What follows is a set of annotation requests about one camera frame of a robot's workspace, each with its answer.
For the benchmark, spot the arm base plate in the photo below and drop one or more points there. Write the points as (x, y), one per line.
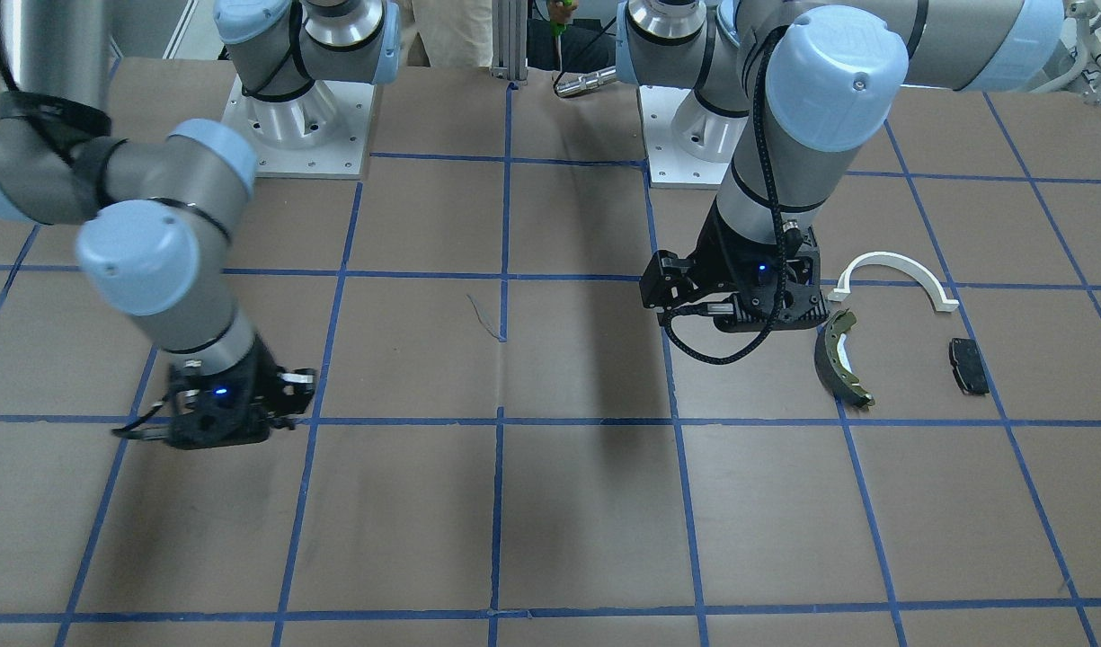
(688, 146)
(322, 135)

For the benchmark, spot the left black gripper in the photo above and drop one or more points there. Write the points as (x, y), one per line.
(717, 252)

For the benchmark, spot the olive brake shoe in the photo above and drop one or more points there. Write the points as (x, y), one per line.
(832, 364)

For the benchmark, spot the green handled screwdriver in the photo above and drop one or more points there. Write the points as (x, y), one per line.
(559, 15)

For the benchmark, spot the white curved plastic piece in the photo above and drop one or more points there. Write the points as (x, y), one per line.
(937, 295)

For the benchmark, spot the seated person beige shirt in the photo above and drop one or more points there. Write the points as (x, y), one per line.
(455, 34)

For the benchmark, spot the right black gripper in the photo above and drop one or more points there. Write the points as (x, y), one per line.
(255, 370)

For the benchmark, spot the aluminium frame post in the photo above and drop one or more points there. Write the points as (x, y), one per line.
(510, 32)

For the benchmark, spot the black brake pad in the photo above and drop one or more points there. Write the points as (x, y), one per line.
(968, 367)

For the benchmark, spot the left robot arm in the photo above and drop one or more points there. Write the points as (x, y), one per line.
(813, 80)

